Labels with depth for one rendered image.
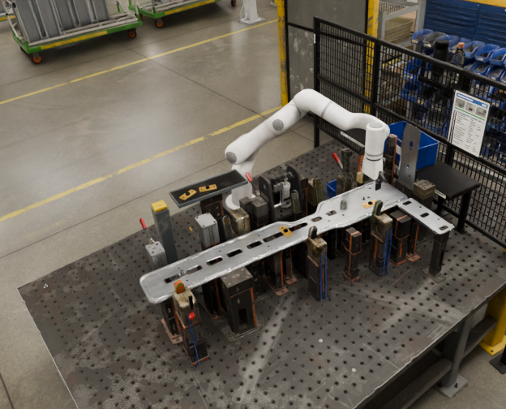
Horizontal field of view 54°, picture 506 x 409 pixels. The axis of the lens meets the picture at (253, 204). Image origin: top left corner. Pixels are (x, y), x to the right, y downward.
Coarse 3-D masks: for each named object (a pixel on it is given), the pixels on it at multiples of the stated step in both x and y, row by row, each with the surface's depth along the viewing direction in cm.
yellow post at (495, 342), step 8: (504, 248) 258; (504, 288) 268; (496, 296) 275; (504, 296) 270; (488, 304) 283; (496, 304) 277; (504, 304) 272; (488, 312) 285; (496, 312) 279; (504, 312) 277; (496, 320) 281; (504, 320) 282; (496, 328) 284; (504, 328) 288; (488, 336) 292; (496, 336) 288; (504, 336) 298; (480, 344) 295; (488, 344) 294; (496, 344) 294; (504, 344) 293; (488, 352) 290; (496, 352) 290
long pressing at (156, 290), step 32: (352, 192) 259; (384, 192) 257; (288, 224) 242; (320, 224) 240; (352, 224) 240; (192, 256) 227; (224, 256) 226; (256, 256) 225; (160, 288) 213; (192, 288) 213
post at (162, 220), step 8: (152, 208) 237; (152, 216) 240; (160, 216) 235; (168, 216) 237; (160, 224) 237; (168, 224) 239; (160, 232) 240; (168, 232) 243; (160, 240) 249; (168, 240) 245; (168, 248) 248; (168, 256) 250; (176, 256) 253; (168, 264) 252
